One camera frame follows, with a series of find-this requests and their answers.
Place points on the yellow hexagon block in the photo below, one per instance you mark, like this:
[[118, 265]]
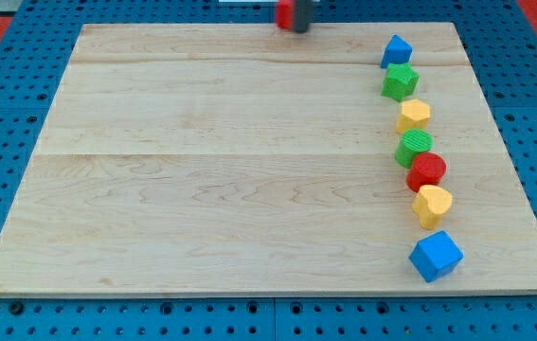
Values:
[[414, 114]]

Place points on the red block at top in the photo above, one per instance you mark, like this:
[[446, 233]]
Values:
[[284, 10]]

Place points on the wooden board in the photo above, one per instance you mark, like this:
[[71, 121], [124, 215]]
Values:
[[207, 160]]

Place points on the green cylinder block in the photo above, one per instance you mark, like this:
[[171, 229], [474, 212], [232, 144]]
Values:
[[412, 142]]

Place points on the green star block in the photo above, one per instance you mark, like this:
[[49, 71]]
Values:
[[400, 81]]

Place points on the red cylinder block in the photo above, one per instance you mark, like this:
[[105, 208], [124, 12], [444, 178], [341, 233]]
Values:
[[426, 169]]

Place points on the yellow heart block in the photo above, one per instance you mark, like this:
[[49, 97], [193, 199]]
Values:
[[431, 204]]

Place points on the blue triangle block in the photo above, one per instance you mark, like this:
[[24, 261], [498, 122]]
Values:
[[397, 51]]

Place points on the blue cube block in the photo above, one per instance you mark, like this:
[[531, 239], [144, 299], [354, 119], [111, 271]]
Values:
[[436, 256]]

